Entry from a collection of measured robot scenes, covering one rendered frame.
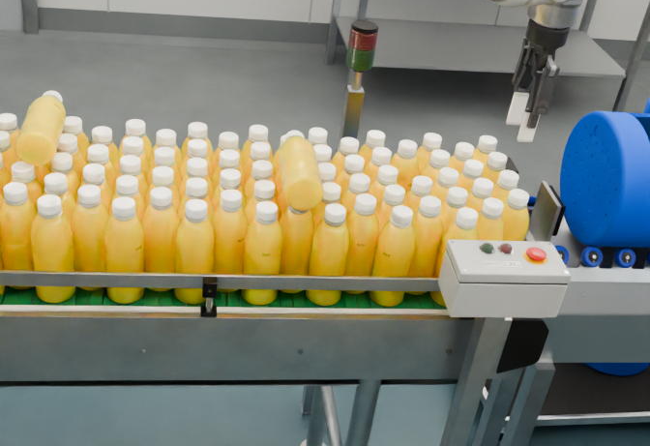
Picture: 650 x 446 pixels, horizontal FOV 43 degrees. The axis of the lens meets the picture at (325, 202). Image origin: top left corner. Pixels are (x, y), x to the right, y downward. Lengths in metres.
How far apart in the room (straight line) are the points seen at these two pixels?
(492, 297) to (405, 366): 0.31
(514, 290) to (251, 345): 0.51
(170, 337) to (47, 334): 0.22
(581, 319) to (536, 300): 0.38
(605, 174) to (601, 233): 0.12
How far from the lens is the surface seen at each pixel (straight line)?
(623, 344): 2.05
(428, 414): 2.71
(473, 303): 1.48
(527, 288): 1.49
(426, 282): 1.60
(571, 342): 1.98
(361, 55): 1.92
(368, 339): 1.64
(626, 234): 1.78
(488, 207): 1.62
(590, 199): 1.82
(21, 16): 4.98
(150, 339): 1.61
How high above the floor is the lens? 1.94
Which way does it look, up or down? 33 degrees down
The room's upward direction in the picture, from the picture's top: 8 degrees clockwise
